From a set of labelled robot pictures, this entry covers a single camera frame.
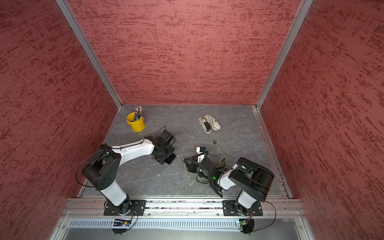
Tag left small circuit board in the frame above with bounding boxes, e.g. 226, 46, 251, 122
113, 219, 132, 228

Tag white patterned pouch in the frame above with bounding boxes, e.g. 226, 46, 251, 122
204, 114, 221, 131

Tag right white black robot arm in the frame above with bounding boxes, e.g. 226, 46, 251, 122
183, 154, 275, 216

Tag green wired earphones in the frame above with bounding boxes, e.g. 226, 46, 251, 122
183, 141, 234, 198

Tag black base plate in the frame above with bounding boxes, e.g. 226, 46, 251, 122
223, 200, 263, 217
104, 200, 147, 216

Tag right aluminium corner post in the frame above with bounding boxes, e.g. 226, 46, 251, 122
256, 0, 313, 111

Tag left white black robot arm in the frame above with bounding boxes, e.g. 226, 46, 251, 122
82, 130, 176, 216

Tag bundle of pencils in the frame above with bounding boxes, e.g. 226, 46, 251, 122
133, 106, 143, 122

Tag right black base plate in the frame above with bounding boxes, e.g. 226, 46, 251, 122
223, 200, 263, 217

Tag left aluminium corner post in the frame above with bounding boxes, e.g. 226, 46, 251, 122
56, 0, 123, 110

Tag right small circuit board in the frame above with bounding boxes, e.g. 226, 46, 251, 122
238, 220, 248, 228

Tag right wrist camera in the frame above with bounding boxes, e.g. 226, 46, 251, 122
196, 147, 208, 163

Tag aluminium front rail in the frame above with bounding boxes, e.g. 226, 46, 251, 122
61, 197, 307, 219

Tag beige stapler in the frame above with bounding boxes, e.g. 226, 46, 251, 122
199, 116, 211, 134

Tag aluminium corner post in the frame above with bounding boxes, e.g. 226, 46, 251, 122
256, 0, 313, 111
56, 0, 123, 110

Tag small circuit board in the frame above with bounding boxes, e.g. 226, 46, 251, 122
113, 219, 132, 228
238, 220, 248, 228

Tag yellow metal pencil bucket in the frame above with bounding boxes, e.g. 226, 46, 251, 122
126, 113, 146, 133

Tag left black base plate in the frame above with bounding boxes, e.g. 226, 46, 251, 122
104, 200, 147, 216

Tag black smartphone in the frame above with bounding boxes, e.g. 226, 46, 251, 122
165, 153, 176, 165

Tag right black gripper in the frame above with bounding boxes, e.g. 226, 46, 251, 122
183, 158, 213, 183

